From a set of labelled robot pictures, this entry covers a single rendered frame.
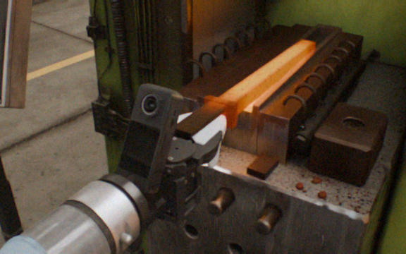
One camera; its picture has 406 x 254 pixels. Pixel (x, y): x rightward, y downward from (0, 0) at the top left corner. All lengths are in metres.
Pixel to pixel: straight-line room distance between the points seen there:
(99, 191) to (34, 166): 1.97
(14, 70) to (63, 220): 0.47
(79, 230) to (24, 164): 2.04
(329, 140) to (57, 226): 0.40
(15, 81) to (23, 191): 1.44
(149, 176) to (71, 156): 1.97
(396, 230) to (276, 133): 0.32
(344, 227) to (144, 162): 0.30
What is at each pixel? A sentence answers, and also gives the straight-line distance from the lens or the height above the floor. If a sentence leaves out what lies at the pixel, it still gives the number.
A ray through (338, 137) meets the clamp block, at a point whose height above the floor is 0.98.
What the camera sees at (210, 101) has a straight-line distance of 0.64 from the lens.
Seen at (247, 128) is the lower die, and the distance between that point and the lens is 0.72.
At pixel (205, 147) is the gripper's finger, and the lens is 0.54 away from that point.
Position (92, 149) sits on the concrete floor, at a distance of 2.48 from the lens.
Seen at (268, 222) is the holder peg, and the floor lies 0.88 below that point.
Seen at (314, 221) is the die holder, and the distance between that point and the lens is 0.68.
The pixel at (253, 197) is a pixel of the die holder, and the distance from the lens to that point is 0.70.
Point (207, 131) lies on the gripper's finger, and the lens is 0.58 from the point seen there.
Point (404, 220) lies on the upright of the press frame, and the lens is 0.89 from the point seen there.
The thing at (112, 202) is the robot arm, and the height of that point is 1.03.
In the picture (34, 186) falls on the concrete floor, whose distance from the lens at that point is 2.29.
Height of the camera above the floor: 1.32
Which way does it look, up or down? 31 degrees down
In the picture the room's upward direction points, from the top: straight up
